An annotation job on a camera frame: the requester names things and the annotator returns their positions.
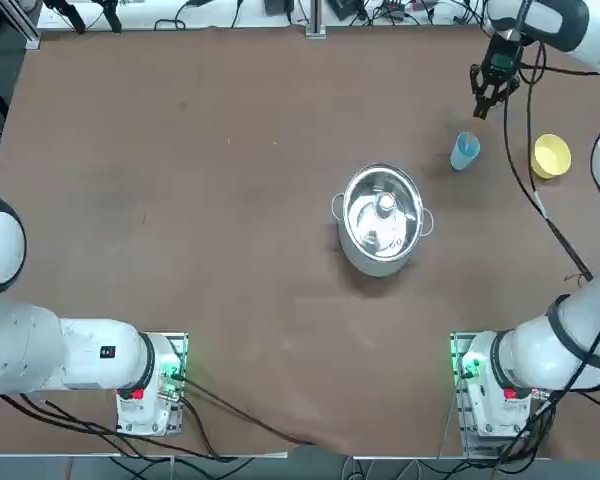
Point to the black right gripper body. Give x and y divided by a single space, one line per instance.
495 50

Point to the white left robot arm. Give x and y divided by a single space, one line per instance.
80 355

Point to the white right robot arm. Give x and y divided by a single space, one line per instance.
530 350

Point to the blue plastic cup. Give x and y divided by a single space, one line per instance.
461 160

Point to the yellow plastic bowl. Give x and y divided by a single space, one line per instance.
552 155

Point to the black hub with orange ports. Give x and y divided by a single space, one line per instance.
395 5

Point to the dark grey power adapter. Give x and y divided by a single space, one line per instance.
347 9

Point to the glass pot lid with knob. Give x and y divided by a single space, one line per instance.
370 225

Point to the stainless steel pot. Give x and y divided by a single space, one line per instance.
375 267

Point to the black tripod leg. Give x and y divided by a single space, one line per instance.
75 20
112 20

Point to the aluminium camera post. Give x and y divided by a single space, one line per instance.
315 20

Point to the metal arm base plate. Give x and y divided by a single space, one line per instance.
180 345
475 447

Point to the aluminium frame profile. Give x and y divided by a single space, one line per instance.
30 30

